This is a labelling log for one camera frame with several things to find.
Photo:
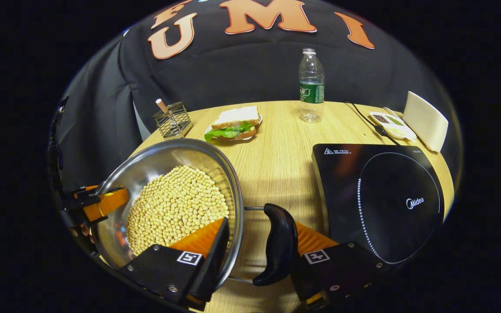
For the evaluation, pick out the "pile of soybeans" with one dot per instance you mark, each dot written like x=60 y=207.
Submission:
x=176 y=208

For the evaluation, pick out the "black backdrop cloth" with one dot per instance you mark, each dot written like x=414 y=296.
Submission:
x=242 y=69

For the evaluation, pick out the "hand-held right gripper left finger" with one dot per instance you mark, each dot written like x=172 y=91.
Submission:
x=215 y=261

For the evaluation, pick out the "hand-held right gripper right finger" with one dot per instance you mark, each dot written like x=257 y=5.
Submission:
x=346 y=269

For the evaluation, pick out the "clear plastic water bottle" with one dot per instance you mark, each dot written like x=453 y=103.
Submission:
x=311 y=87

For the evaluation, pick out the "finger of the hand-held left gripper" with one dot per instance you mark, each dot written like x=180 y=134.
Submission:
x=98 y=192
x=107 y=204

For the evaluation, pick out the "white divided seasoning dish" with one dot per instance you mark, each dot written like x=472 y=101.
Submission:
x=392 y=124

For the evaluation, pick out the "black induction cooktop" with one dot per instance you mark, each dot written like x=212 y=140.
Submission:
x=381 y=200

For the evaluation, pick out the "white toaster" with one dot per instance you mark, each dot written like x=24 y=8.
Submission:
x=424 y=121

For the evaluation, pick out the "wooden stick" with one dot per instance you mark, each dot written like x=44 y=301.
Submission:
x=163 y=108

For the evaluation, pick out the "lettuce sandwich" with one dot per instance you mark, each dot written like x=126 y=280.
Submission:
x=235 y=121

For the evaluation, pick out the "stainless steel pot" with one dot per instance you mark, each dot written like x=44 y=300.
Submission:
x=159 y=158

